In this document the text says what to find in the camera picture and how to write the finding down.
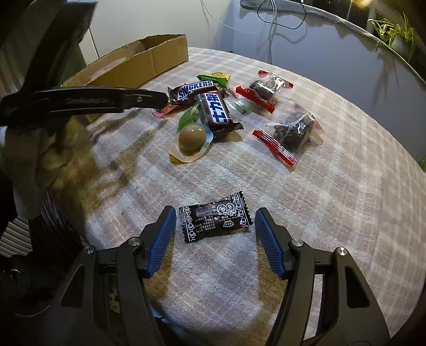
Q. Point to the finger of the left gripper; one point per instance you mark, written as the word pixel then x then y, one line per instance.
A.
pixel 42 107

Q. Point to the brown cardboard box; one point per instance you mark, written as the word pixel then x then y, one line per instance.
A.
pixel 132 65

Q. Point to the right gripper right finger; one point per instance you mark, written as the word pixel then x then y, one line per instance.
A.
pixel 349 313

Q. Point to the Snickers bar English label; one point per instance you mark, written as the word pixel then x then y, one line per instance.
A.
pixel 186 93

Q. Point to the black candy wrapper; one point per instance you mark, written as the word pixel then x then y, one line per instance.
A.
pixel 211 219

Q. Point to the yellow green candy packet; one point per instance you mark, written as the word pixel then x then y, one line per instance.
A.
pixel 221 78

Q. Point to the plaid tablecloth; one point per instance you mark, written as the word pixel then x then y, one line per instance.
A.
pixel 360 189

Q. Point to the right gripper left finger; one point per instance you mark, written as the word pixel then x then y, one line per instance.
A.
pixel 103 300

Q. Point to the brown jelly cup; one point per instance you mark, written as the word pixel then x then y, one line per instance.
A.
pixel 191 143

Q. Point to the potted spider plant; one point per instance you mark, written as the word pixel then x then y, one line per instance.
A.
pixel 401 38

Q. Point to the dark snack bag red seal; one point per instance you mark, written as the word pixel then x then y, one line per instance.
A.
pixel 264 89

